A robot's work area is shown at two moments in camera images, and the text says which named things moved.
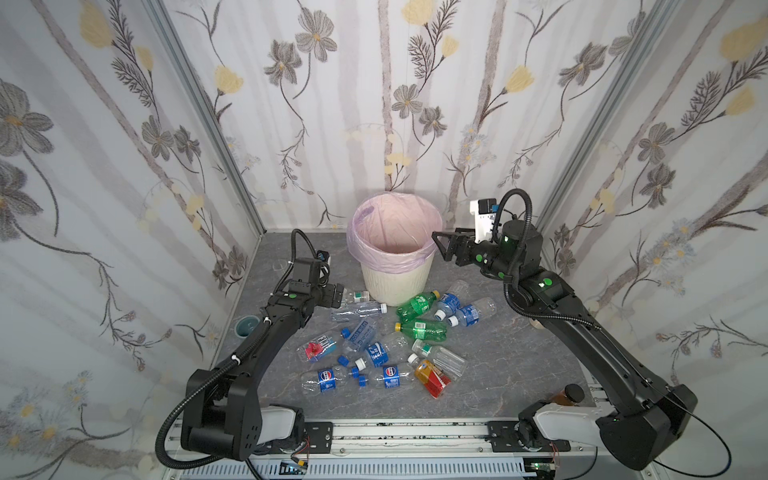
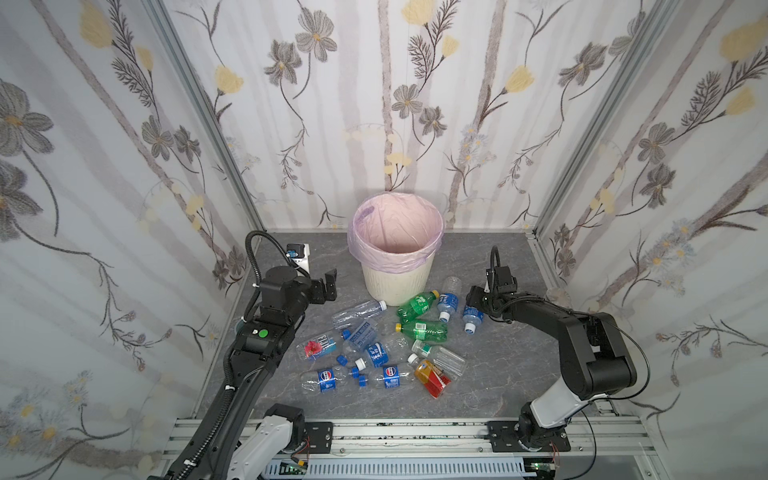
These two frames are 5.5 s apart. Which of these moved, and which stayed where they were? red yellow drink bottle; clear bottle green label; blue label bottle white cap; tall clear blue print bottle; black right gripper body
Moved: black right gripper body
Stayed: tall clear blue print bottle; clear bottle green label; red yellow drink bottle; blue label bottle white cap
